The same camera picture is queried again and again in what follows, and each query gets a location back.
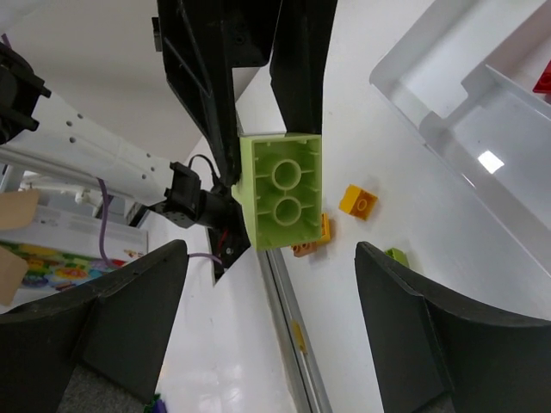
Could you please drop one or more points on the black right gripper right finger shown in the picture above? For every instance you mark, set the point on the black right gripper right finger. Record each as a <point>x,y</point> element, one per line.
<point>436,350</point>

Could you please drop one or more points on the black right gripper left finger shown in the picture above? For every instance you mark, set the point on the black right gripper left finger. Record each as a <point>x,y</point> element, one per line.
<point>98,347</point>

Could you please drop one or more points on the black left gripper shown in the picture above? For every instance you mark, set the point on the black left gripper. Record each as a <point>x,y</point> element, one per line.
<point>203,41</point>

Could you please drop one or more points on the dark green lego brick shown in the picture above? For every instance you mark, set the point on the dark green lego brick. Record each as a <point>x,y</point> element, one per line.
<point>399,256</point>

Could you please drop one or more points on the pale green large lego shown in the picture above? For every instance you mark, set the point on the pale green large lego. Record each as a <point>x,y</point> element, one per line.
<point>280,188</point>

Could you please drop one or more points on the orange yellow lego cross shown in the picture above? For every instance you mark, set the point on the orange yellow lego cross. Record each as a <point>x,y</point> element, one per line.
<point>319,239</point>

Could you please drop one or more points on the small yellow lego brick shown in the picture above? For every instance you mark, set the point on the small yellow lego brick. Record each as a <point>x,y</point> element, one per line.
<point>357,202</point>

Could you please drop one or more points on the red lego with green top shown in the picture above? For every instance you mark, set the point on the red lego with green top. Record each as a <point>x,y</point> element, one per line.
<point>543,84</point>

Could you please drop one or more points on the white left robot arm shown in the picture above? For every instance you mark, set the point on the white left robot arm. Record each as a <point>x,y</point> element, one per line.
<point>37,123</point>

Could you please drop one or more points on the colourful lego box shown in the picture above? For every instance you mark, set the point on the colourful lego box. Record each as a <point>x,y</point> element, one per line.
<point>45,250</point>

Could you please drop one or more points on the white divided sorting tray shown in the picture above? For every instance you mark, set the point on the white divided sorting tray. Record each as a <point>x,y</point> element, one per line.
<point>461,78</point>

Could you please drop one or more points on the aluminium rail front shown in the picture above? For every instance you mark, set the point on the aluminium rail front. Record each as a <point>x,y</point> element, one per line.
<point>303,374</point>

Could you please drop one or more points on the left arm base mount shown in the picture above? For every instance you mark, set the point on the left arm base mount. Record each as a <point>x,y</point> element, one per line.
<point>228,243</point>

